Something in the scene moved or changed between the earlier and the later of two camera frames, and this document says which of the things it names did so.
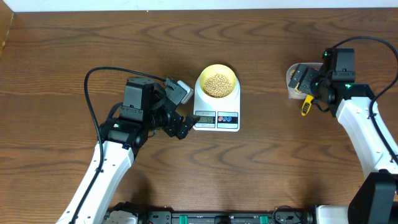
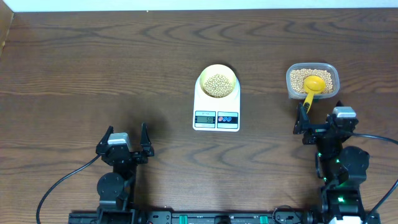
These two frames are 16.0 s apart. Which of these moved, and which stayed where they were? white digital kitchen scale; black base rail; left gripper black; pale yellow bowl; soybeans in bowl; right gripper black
Moved: right gripper black; left gripper black
Stayed: black base rail; pale yellow bowl; white digital kitchen scale; soybeans in bowl
